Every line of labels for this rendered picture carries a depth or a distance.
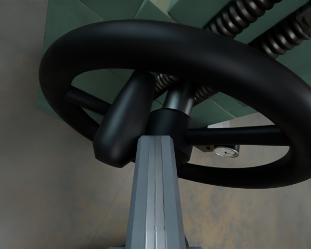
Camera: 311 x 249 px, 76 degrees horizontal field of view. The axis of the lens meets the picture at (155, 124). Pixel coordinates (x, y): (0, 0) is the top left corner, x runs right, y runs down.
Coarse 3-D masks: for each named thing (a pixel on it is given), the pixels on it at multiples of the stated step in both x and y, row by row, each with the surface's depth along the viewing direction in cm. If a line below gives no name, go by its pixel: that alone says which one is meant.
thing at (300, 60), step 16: (176, 0) 17; (192, 0) 17; (208, 0) 16; (224, 0) 16; (288, 0) 14; (304, 0) 14; (176, 16) 18; (192, 16) 18; (208, 16) 17; (272, 16) 16; (288, 16) 15; (256, 32) 17; (304, 48) 17; (288, 64) 19; (304, 64) 19
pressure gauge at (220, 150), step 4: (216, 148) 49; (220, 148) 49; (224, 148) 49; (228, 148) 47; (232, 148) 48; (236, 148) 48; (216, 152) 52; (220, 152) 52; (224, 152) 51; (228, 152) 50; (232, 152) 49; (236, 152) 48; (224, 156) 53; (228, 156) 52; (232, 156) 51; (236, 156) 50
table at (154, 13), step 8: (144, 0) 20; (152, 0) 18; (160, 0) 18; (168, 0) 19; (144, 8) 19; (152, 8) 18; (160, 8) 18; (168, 8) 19; (136, 16) 20; (144, 16) 19; (152, 16) 19; (160, 16) 19; (168, 16) 19; (304, 80) 32; (240, 104) 27
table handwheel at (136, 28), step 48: (48, 48) 14; (96, 48) 12; (144, 48) 10; (192, 48) 10; (240, 48) 10; (48, 96) 20; (192, 96) 24; (240, 96) 11; (288, 96) 10; (192, 144) 20; (240, 144) 17; (288, 144) 15
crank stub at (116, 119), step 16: (128, 80) 12; (144, 80) 12; (128, 96) 11; (144, 96) 11; (112, 112) 10; (128, 112) 10; (144, 112) 11; (112, 128) 10; (128, 128) 10; (144, 128) 11; (96, 144) 10; (112, 144) 10; (128, 144) 10; (112, 160) 10; (128, 160) 10
